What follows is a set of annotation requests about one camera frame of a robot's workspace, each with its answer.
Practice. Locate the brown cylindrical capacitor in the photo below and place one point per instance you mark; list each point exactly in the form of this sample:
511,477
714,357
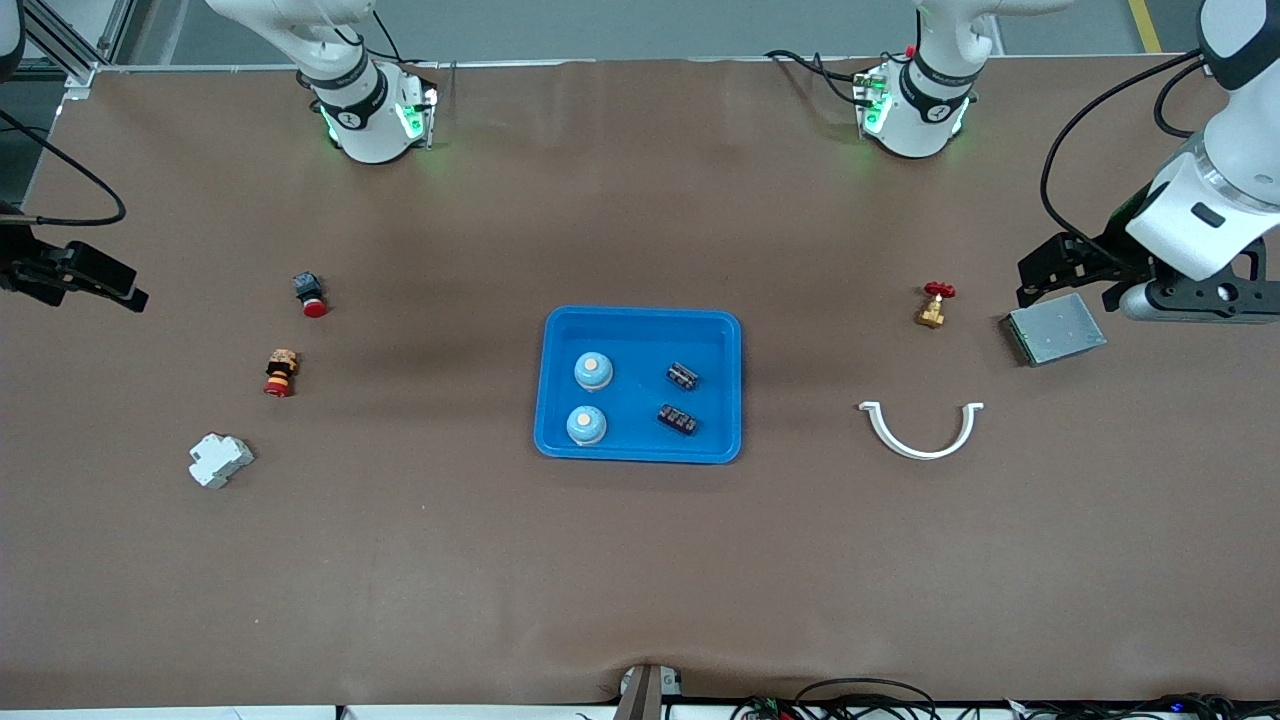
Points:
677,419
683,376

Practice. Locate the light blue call bell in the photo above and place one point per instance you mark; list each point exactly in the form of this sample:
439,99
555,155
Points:
593,371
586,425

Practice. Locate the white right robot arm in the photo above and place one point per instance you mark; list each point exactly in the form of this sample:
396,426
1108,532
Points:
365,130

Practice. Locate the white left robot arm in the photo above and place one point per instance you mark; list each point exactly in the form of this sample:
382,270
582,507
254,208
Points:
930,120

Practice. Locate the silver metal power supply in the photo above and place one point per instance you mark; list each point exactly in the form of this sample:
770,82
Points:
1055,330

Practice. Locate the brass valve red handwheel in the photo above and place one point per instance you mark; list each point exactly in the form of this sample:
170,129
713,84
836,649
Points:
932,312

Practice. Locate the red pushbutton yellow collar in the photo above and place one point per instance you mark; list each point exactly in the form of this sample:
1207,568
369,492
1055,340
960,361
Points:
281,375

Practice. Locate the red pushbutton blue-black base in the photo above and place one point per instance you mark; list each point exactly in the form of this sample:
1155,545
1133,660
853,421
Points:
311,298

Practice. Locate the white half-round pipe clamp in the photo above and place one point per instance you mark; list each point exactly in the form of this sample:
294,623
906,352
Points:
920,453

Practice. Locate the white circuit breaker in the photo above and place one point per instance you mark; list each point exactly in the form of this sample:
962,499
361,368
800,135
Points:
220,460

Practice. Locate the green-lit base connector box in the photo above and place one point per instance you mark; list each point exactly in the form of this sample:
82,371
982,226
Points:
415,118

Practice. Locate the blue plastic tray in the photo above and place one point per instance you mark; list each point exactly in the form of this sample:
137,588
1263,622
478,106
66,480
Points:
640,335

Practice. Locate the brown table cover sheet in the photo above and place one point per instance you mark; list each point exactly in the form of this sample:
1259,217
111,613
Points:
640,580

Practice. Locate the aluminium frame profile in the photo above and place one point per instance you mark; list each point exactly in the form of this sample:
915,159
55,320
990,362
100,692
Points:
75,60

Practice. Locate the metal camera stand post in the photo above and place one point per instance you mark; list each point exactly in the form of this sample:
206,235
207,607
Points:
645,695

